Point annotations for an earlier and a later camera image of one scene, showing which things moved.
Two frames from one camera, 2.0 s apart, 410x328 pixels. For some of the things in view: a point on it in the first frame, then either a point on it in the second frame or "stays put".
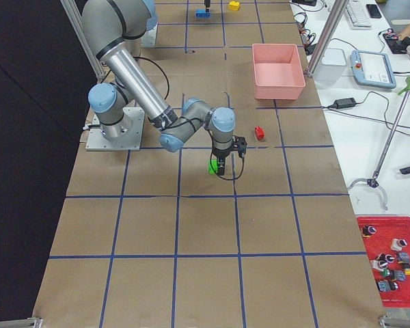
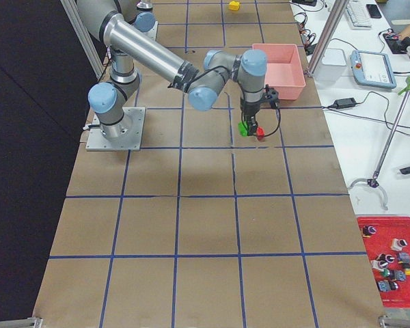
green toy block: x=214 y=167 to x=243 y=128
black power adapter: x=345 y=102 stays put
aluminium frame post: x=327 y=37 stays put
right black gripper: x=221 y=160 to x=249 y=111
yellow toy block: x=234 y=5 stays put
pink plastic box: x=278 y=74 stays put
